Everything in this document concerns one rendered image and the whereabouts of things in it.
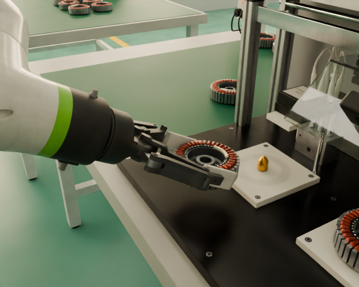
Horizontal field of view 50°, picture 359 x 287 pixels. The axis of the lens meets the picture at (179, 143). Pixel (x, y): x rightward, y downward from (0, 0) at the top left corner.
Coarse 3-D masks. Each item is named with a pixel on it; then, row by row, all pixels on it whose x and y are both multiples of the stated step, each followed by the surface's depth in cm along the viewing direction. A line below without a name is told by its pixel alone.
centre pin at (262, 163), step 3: (264, 156) 72; (258, 159) 72; (261, 159) 72; (264, 159) 71; (267, 159) 72; (258, 162) 72; (261, 162) 72; (264, 162) 71; (267, 162) 72; (258, 165) 72; (261, 165) 72; (264, 165) 72; (267, 165) 72; (258, 168) 73; (261, 168) 72; (264, 168) 72; (267, 168) 73
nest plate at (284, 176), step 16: (240, 160) 76; (256, 160) 76; (272, 160) 76; (288, 160) 76; (240, 176) 71; (256, 176) 71; (272, 176) 71; (288, 176) 71; (304, 176) 71; (240, 192) 68; (256, 192) 67; (272, 192) 67; (288, 192) 68
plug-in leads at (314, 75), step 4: (328, 48) 71; (336, 48) 71; (332, 52) 71; (336, 52) 72; (340, 52) 70; (320, 56) 71; (332, 56) 70; (336, 56) 72; (340, 56) 71; (316, 60) 72; (312, 72) 73; (312, 76) 73; (316, 76) 73; (312, 80) 73
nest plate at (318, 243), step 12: (324, 228) 59; (300, 240) 57; (312, 240) 57; (324, 240) 57; (312, 252) 55; (324, 252) 55; (336, 252) 55; (324, 264) 54; (336, 264) 53; (336, 276) 52; (348, 276) 51
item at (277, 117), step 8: (296, 88) 71; (304, 88) 71; (280, 96) 70; (288, 96) 68; (296, 96) 68; (280, 104) 71; (288, 104) 69; (272, 112) 72; (280, 112) 71; (272, 120) 70; (280, 120) 69; (288, 128) 67; (296, 128) 68
